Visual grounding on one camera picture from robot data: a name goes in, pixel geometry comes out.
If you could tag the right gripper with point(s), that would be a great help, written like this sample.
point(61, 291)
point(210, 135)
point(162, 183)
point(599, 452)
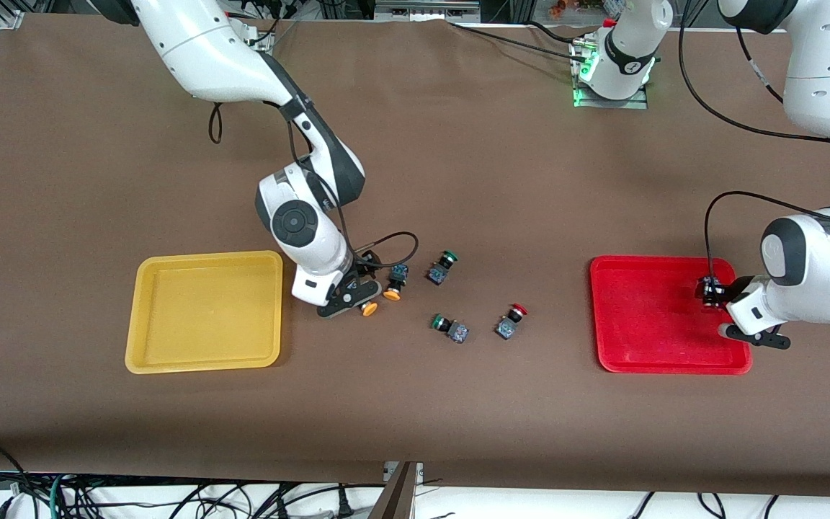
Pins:
point(366, 264)

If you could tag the aluminium frame rail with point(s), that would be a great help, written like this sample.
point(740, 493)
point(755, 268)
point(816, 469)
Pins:
point(422, 9)

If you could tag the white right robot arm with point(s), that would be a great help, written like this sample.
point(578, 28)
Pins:
point(199, 50)

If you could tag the black power plug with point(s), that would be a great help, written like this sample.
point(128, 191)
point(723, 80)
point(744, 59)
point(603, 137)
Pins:
point(346, 503)

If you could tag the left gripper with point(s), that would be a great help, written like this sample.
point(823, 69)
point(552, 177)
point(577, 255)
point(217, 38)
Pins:
point(720, 291)

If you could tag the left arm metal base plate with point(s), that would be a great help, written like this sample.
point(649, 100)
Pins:
point(642, 101)

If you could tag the aluminium profile post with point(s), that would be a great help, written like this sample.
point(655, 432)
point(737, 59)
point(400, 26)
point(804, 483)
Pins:
point(397, 497)

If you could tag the red plastic tray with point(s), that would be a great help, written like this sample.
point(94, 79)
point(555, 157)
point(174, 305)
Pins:
point(638, 346)

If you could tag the green push button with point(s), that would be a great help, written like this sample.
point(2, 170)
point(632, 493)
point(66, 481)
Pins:
point(438, 272)
point(458, 332)

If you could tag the brown table mat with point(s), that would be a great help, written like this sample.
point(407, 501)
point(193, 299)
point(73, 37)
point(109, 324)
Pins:
point(494, 180)

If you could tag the red push button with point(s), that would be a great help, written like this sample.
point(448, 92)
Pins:
point(506, 329)
point(709, 292)

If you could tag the yellow plastic tray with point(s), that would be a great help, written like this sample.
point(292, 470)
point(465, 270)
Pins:
point(170, 346)

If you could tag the white metal bracket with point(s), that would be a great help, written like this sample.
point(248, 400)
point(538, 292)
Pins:
point(416, 472)

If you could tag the yellow push button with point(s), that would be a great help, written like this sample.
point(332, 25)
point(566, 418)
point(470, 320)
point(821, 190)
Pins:
point(397, 274)
point(369, 309)

